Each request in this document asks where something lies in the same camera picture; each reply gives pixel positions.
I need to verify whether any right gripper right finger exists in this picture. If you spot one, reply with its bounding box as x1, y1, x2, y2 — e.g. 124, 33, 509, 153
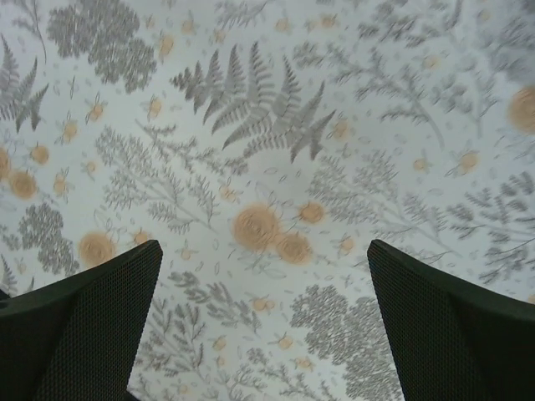
367, 240, 534, 400

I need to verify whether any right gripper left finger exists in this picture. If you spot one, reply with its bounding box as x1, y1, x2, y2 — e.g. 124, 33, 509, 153
1, 240, 162, 401

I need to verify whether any floral table mat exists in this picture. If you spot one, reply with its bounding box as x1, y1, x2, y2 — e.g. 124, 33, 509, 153
1, 1, 534, 400

